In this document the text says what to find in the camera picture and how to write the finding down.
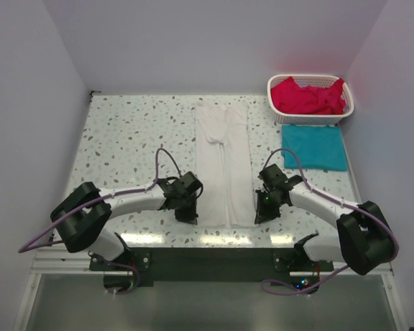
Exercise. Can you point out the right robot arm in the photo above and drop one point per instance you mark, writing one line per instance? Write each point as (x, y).
(364, 239)

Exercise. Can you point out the folded teal t shirt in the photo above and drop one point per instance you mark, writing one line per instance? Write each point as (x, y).
(316, 147)

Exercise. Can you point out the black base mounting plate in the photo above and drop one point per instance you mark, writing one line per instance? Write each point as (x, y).
(146, 266)

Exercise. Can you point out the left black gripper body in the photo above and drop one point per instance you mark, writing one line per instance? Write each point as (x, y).
(184, 199)

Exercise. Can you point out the white t shirt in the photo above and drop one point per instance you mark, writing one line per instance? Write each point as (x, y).
(223, 165)

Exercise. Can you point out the white plastic laundry basket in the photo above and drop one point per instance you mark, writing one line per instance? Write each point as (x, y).
(315, 80)

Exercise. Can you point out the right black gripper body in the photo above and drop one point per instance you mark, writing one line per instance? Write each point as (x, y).
(270, 193)

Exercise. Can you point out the aluminium frame rail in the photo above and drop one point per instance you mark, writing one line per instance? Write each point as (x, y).
(57, 260)

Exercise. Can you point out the red t shirt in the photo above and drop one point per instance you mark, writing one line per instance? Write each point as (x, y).
(288, 97)

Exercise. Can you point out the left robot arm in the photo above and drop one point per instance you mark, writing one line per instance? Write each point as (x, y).
(80, 219)

